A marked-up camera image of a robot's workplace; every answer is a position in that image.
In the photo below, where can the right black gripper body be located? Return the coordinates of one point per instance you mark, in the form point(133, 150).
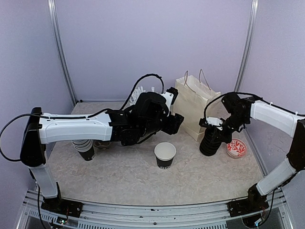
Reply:
point(228, 137)

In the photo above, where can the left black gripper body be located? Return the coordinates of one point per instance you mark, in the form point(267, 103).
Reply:
point(172, 128)

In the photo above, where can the black paper coffee cup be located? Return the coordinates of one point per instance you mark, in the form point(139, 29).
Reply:
point(164, 153)

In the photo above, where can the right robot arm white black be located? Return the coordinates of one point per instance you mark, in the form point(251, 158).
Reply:
point(242, 110)

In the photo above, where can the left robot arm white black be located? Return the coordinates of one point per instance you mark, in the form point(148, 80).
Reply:
point(131, 126)

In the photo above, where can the cream paper takeout bag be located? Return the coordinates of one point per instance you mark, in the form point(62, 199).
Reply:
point(194, 93)

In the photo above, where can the stack of black lids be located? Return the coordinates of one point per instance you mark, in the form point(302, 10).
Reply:
point(210, 143)

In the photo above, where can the red patterned white bowl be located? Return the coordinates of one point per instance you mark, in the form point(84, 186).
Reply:
point(236, 148)

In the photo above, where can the cup holding white straws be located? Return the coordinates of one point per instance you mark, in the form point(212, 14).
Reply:
point(136, 93)

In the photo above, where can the brown pulp cup carrier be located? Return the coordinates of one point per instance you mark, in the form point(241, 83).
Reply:
point(101, 144)

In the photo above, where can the stack of paper cups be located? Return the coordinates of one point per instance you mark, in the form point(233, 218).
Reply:
point(85, 149)

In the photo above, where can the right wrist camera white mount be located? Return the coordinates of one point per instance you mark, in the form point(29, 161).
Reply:
point(211, 122)

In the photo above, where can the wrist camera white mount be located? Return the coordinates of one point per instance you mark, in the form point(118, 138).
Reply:
point(170, 95)
point(211, 122)

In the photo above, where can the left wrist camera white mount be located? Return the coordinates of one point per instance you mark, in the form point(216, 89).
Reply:
point(170, 95)

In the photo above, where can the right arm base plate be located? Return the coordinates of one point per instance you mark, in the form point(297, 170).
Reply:
point(244, 206)

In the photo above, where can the aluminium front frame rail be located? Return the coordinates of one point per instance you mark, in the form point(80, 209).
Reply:
point(95, 215)

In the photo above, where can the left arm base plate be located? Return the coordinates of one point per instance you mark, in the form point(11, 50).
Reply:
point(63, 206)

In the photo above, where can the right aluminium corner post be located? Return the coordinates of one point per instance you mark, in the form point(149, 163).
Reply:
point(247, 45)

